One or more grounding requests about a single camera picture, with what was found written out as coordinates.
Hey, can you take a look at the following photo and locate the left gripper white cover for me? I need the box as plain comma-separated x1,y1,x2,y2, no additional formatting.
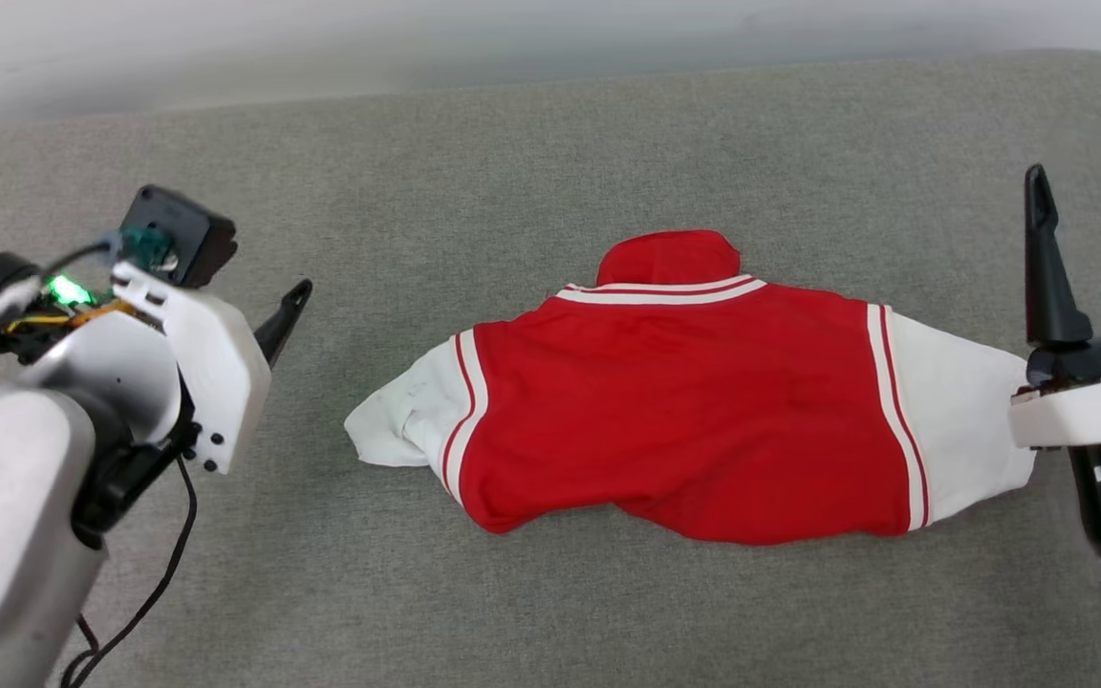
0,251,314,475

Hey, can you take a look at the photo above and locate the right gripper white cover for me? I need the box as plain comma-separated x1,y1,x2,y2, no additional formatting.
1009,143,1101,450

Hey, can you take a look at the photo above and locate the red and white jacket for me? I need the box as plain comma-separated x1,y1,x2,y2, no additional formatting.
343,229,1039,548

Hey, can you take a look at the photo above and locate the grey fabric sofa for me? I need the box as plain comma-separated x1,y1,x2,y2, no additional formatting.
0,48,1101,688

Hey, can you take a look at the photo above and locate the teal cable connector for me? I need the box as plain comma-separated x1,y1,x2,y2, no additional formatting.
116,227,179,274

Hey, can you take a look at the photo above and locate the thin black cable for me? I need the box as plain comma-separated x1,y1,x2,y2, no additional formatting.
58,457,200,688

